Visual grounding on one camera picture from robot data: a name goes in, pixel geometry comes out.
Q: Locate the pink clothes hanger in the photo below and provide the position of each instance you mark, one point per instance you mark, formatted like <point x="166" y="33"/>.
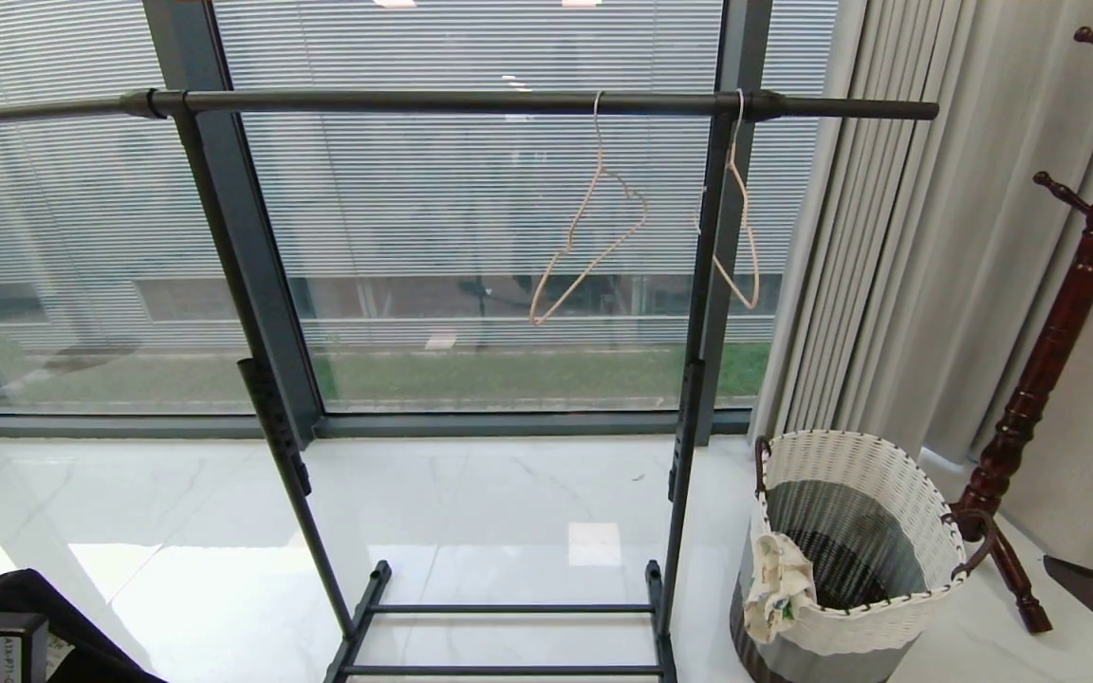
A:
<point x="597" y="133"/>
<point x="755" y="285"/>

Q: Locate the white laundry basket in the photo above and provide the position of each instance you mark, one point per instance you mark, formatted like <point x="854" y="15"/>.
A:
<point x="888" y="474"/>

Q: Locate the black clothes rack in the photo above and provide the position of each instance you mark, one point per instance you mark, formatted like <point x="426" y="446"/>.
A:
<point x="414" y="101"/>

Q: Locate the dark red wooden coat stand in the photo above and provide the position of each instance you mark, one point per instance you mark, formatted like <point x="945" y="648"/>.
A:
<point x="1068" y="313"/>

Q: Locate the cream printed garment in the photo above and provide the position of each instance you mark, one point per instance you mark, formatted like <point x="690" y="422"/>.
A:
<point x="779" y="588"/>

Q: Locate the window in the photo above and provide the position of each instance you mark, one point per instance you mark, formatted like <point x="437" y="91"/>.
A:
<point x="433" y="209"/>

